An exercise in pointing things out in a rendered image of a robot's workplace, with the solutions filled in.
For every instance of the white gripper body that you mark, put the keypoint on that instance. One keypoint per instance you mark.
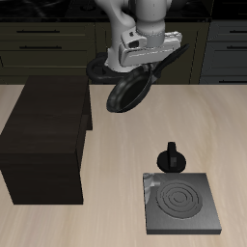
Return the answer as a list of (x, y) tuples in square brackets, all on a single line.
[(144, 54)]

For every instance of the black frying pan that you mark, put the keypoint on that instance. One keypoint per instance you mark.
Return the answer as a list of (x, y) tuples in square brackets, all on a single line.
[(130, 93)]

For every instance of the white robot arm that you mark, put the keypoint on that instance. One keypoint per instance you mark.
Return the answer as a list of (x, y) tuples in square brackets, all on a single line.
[(151, 19)]

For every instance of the black marble counter top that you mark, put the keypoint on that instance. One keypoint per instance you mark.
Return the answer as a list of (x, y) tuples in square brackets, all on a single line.
[(48, 9)]

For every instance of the dark grey kitchen cupboard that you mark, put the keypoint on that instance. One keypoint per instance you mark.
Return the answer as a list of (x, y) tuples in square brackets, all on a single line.
[(225, 61)]

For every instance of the dark olive kitchen cupboard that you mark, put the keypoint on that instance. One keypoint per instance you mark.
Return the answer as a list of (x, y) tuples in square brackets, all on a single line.
[(48, 61)]

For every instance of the round black knob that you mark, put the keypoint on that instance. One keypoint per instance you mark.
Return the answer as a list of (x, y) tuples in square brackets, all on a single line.
[(171, 159)]

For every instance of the dark wooden cabinet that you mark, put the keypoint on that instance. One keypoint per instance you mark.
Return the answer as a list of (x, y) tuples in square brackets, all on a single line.
[(45, 135)]

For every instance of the dark grey stove plate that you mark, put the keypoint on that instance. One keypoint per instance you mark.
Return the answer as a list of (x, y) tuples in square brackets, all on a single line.
[(183, 205)]

